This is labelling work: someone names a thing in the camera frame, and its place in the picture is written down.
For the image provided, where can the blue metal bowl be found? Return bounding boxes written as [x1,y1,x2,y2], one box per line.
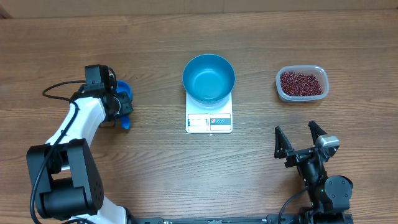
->
[182,54,236,104]

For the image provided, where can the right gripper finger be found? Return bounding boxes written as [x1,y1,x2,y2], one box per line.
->
[274,126,294,159]
[308,121,326,145]

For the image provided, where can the clear plastic food container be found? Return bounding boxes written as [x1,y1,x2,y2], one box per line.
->
[275,65,330,103]

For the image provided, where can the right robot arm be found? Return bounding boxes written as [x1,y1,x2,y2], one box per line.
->
[274,121,353,224]

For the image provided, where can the red beans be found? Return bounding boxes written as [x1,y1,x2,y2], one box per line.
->
[280,72,322,96]

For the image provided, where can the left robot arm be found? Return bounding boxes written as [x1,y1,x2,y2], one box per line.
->
[26,90,135,223]

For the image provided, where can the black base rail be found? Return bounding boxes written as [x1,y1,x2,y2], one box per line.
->
[127,213,354,224]

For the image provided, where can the white digital kitchen scale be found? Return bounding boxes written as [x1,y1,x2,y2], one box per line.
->
[185,93,233,134]

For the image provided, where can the blue plastic measuring scoop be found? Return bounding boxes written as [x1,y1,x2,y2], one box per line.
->
[117,80,133,129]

